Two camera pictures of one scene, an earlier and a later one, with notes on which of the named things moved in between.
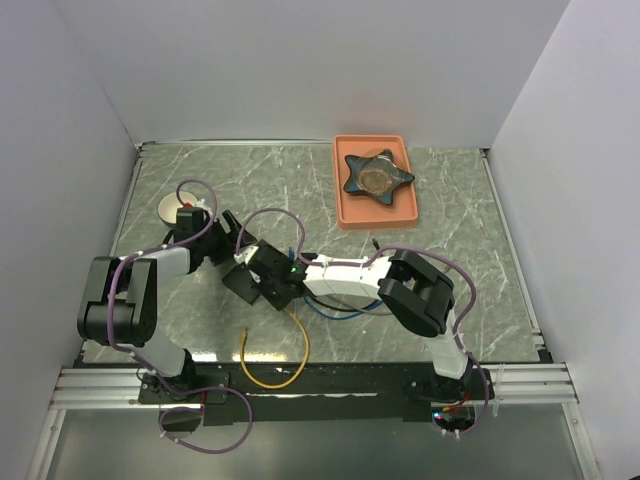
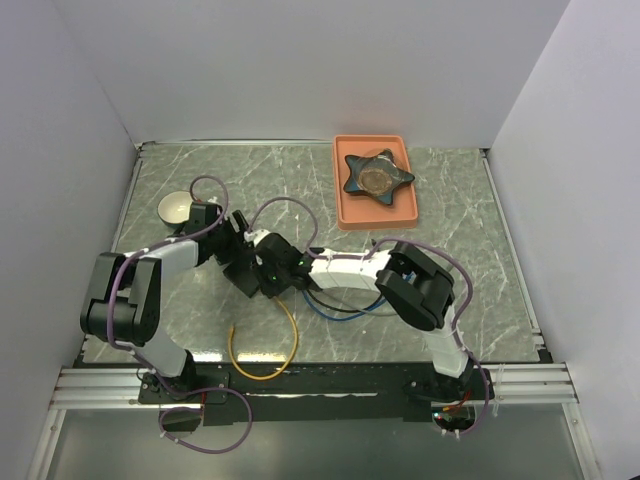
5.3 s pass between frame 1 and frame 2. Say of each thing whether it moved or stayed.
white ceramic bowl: stayed
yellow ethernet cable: moved
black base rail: stayed
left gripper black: stayed
